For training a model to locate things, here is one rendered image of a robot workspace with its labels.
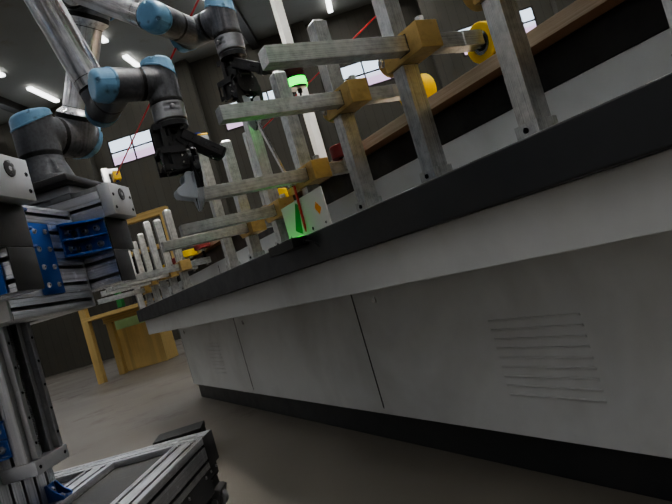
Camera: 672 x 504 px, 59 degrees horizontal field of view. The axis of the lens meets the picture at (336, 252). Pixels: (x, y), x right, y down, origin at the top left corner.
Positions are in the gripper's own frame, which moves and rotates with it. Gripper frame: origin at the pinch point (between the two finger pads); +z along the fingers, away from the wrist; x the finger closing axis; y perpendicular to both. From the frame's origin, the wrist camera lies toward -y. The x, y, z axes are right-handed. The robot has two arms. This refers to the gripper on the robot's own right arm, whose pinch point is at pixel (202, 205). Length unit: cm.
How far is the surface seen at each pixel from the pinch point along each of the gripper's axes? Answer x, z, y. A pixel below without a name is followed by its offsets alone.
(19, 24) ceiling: -1050, -591, -74
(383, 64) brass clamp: 43, -13, -28
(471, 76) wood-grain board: 47, -7, -46
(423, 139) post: 47, 4, -29
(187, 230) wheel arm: -23.6, 1.8, -1.6
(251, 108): 26.4, -12.5, -6.4
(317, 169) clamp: 4.9, -2.8, -29.1
